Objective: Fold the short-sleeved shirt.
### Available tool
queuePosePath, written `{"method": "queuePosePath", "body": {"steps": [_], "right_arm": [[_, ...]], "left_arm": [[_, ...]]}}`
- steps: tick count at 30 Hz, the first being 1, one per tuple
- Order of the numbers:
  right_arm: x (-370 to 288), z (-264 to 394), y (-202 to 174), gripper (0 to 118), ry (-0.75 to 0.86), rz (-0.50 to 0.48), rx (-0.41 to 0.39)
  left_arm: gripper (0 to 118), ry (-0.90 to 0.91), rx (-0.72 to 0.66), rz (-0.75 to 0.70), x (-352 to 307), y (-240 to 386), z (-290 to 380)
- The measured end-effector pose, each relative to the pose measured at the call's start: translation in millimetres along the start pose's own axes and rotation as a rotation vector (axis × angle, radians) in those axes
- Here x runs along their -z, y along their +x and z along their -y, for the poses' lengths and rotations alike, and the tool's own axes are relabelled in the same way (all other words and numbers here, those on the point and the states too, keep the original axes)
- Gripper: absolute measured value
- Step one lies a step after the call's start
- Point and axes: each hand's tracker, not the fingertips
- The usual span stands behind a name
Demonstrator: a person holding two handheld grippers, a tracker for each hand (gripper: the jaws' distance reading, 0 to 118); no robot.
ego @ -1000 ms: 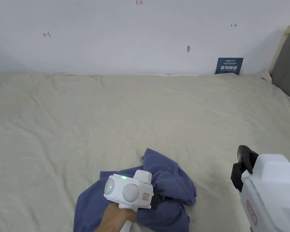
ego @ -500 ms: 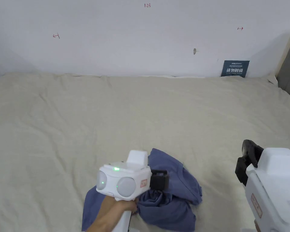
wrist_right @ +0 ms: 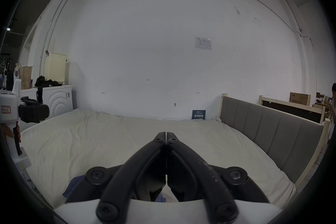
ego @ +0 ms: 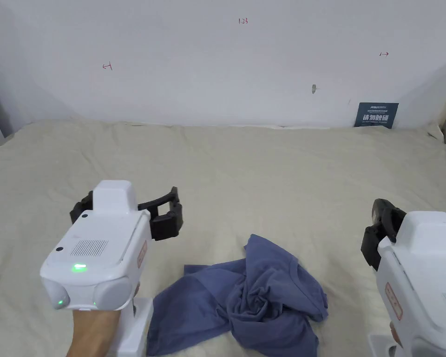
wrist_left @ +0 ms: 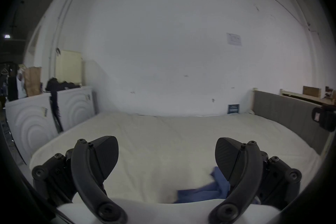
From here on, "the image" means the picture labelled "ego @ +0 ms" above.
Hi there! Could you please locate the bed with beige sheet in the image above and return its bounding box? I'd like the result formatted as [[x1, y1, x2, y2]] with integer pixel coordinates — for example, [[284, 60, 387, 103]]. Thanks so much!
[[0, 118, 446, 357]]

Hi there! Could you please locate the person's left hand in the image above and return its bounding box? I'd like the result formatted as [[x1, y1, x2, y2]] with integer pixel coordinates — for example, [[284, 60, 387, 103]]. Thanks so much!
[[65, 309, 123, 357]]

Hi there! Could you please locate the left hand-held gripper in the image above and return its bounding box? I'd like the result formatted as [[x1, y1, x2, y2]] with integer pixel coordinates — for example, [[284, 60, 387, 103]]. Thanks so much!
[[40, 180, 185, 354]]

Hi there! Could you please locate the dark blue sign card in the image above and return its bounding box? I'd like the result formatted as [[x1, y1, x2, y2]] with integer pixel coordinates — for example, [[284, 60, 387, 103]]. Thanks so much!
[[353, 102, 400, 129]]

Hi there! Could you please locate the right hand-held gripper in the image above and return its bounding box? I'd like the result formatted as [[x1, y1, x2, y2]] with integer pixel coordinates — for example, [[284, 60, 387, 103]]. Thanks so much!
[[360, 198, 446, 357]]

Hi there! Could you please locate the blue shirt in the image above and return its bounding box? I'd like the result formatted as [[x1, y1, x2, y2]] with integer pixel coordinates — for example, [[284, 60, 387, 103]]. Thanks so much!
[[146, 233, 329, 357]]

